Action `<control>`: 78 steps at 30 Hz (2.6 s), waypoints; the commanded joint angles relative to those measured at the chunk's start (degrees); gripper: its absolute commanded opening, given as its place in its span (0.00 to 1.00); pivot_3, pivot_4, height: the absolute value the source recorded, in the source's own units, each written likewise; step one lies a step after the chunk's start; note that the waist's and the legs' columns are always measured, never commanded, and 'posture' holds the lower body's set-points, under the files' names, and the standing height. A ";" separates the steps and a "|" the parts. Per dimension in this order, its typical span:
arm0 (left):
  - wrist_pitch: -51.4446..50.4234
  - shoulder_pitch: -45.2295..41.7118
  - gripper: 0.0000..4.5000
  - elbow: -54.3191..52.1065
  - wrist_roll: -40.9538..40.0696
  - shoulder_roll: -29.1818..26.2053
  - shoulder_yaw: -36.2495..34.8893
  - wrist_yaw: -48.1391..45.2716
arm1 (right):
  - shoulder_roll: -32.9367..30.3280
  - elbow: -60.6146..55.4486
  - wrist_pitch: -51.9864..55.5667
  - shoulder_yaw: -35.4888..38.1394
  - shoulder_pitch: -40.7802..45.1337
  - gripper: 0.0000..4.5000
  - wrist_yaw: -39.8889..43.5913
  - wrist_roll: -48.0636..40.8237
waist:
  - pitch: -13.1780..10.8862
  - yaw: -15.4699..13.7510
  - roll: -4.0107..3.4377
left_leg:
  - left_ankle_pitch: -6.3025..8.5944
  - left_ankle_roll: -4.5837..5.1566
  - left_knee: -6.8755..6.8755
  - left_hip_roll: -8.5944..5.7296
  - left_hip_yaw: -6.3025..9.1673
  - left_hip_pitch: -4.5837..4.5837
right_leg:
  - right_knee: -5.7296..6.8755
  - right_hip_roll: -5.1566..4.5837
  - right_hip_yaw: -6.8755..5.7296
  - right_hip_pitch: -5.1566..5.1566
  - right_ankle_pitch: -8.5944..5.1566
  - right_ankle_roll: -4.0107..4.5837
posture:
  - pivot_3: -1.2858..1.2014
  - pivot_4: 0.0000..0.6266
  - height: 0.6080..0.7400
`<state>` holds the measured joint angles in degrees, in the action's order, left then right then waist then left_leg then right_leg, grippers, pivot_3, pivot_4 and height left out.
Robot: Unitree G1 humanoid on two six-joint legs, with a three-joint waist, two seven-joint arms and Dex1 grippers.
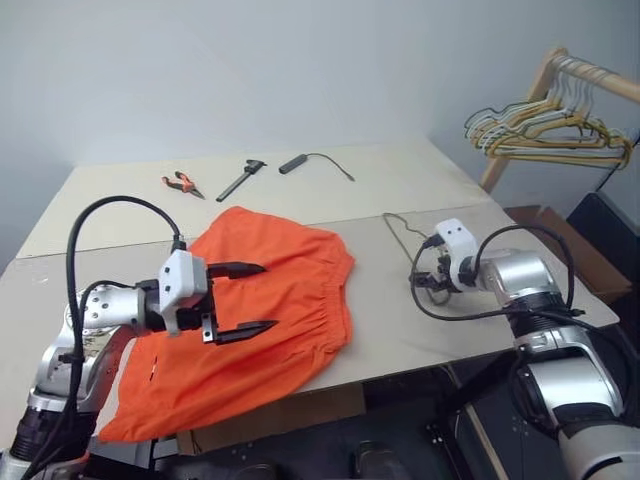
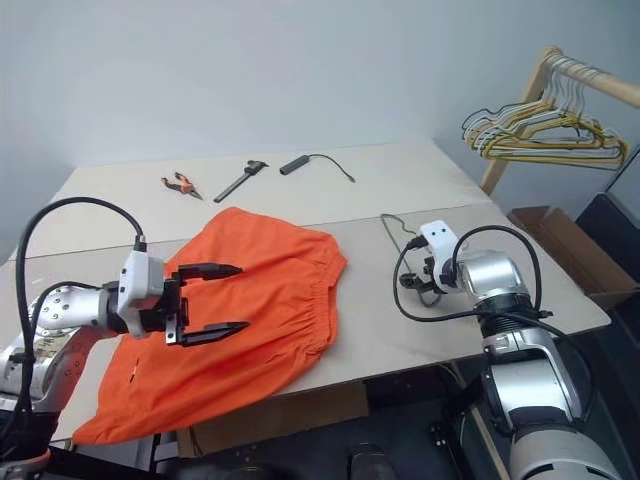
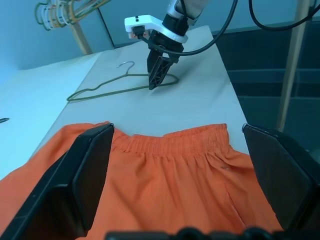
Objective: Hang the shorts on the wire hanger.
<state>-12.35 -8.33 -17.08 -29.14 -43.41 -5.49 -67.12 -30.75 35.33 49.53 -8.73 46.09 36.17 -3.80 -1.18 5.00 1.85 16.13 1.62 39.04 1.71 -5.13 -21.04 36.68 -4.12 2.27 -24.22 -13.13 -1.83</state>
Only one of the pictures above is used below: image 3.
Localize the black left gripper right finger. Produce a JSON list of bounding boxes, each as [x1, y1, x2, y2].
[[241, 123, 320, 240]]

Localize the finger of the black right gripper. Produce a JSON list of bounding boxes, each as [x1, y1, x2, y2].
[[146, 50, 161, 74], [148, 55, 174, 91]]

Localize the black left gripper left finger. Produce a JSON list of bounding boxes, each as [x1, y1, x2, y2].
[[0, 123, 116, 240]]

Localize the green wire hanger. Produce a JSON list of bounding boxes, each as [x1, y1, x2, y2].
[[66, 60, 180, 103], [34, 0, 76, 26]]

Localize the orange shorts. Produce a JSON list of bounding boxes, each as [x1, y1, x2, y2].
[[0, 121, 285, 240]]

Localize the white table mat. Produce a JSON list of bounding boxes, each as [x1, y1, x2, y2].
[[44, 24, 252, 157]]

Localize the dark grey shelf unit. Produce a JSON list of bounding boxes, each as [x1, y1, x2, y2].
[[211, 19, 320, 154]]

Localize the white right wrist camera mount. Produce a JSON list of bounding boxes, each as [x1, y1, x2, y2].
[[124, 14, 189, 44]]

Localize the wooden rack post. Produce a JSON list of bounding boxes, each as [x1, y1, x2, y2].
[[277, 0, 312, 134], [70, 20, 94, 56]]

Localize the white hanging wire hanger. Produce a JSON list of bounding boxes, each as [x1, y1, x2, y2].
[[42, 2, 70, 31]]

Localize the green hanging wire hanger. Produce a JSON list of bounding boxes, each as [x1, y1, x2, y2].
[[34, 0, 76, 26]]

